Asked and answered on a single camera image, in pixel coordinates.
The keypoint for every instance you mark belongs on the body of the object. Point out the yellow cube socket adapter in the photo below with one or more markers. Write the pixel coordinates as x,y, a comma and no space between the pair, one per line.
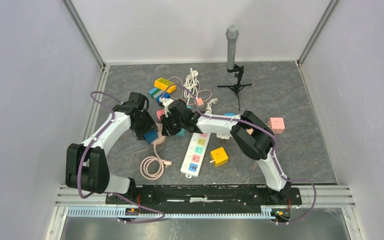
219,157

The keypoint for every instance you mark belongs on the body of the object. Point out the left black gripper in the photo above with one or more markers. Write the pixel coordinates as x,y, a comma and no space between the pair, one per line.
151,125

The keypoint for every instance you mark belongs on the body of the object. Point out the small blue plug adapter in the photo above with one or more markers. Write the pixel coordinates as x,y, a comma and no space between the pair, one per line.
229,114

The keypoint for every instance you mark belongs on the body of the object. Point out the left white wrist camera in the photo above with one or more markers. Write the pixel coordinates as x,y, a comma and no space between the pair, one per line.
138,100

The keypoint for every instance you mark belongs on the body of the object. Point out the yellow rectangular power strip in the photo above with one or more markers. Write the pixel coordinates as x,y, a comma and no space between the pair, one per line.
165,85

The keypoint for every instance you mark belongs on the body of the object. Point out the white multicolour power strip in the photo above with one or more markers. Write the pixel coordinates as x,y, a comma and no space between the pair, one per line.
195,154

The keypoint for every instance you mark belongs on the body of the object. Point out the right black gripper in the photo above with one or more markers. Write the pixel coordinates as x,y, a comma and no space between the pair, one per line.
167,130

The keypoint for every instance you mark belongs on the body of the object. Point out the beige cube socket adapter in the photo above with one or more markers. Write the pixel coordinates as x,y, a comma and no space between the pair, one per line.
250,131

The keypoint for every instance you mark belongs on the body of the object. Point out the grey slotted cable duct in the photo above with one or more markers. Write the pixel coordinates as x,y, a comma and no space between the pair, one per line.
323,197

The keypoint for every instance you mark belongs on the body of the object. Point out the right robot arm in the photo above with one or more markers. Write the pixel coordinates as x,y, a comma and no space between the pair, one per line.
253,137

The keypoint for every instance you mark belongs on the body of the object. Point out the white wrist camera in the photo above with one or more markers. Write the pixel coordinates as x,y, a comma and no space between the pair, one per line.
166,103
138,100

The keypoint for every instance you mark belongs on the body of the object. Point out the grey microphone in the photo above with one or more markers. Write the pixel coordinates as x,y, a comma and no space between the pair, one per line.
232,34

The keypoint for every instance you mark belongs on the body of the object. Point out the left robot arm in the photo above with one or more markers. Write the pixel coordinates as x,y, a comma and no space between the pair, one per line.
86,166

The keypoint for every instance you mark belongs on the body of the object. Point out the pink cube socket adapter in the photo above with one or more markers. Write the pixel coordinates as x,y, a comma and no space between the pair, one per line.
276,124

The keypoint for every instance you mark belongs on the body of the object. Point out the blue green power strip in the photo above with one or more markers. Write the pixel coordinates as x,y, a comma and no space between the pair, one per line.
157,93

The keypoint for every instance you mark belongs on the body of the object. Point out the teal power strip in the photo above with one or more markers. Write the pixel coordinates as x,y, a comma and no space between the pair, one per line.
181,133

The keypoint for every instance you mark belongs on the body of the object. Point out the small pink plug adapter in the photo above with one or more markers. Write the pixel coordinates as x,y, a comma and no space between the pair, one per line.
199,102

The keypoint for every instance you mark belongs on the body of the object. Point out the white plug adapter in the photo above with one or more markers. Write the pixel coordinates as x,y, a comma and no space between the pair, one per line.
222,136

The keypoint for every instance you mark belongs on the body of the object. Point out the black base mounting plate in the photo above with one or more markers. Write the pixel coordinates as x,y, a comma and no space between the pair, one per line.
210,198

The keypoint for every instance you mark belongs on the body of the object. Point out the black microphone tripod stand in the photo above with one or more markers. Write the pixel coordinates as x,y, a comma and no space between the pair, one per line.
238,86

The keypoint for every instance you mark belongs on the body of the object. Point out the blue white cube adapter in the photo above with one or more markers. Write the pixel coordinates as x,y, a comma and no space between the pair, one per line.
151,136

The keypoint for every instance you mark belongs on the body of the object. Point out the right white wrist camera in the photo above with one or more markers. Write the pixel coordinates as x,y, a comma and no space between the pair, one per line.
166,103

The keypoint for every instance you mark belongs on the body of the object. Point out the pink round socket reel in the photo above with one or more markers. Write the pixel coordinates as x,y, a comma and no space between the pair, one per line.
161,138

